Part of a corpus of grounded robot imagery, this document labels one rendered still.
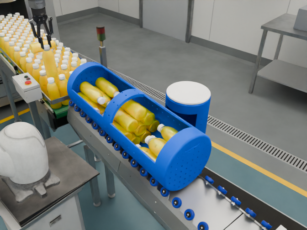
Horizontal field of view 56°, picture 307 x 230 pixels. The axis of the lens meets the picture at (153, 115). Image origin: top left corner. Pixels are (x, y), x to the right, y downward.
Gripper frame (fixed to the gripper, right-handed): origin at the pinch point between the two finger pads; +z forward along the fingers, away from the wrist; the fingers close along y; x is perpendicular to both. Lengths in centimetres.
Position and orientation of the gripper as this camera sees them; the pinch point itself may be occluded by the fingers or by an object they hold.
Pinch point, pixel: (45, 42)
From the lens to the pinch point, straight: 189.1
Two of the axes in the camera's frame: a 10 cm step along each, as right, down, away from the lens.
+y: 7.8, -3.6, 5.2
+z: -0.1, 8.1, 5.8
